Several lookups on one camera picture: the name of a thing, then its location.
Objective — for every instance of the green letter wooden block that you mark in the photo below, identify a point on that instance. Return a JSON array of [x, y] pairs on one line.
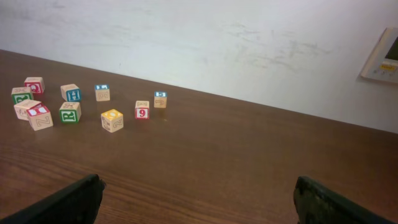
[[20, 94]]

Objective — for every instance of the blue L wooden block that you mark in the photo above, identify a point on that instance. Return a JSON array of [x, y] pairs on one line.
[[102, 92]]

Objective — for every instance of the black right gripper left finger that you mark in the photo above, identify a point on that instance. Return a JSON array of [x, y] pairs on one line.
[[77, 203]]

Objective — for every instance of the beige wall control panel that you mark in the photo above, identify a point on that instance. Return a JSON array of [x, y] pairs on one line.
[[381, 65]]

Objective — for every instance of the red 9 wooden block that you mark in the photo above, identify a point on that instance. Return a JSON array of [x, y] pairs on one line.
[[142, 109]]

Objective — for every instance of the blue 5 wooden block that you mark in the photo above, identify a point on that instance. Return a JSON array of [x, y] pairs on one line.
[[160, 99]]

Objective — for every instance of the blue H wooden block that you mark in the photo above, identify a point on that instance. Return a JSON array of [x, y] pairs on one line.
[[71, 93]]

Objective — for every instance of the red I wooden block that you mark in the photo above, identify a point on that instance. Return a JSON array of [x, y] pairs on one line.
[[39, 118]]

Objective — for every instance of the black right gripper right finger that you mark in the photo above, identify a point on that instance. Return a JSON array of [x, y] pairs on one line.
[[316, 204]]

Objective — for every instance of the red Q wooden block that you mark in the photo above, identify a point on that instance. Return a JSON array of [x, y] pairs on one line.
[[36, 84]]

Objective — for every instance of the green R wooden block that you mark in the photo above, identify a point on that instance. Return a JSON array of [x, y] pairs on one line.
[[70, 112]]

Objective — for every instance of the plain faced wooden block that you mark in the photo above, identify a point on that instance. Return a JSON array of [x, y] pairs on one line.
[[22, 107]]

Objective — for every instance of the yellow O wooden block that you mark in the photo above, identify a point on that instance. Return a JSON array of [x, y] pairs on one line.
[[112, 120]]

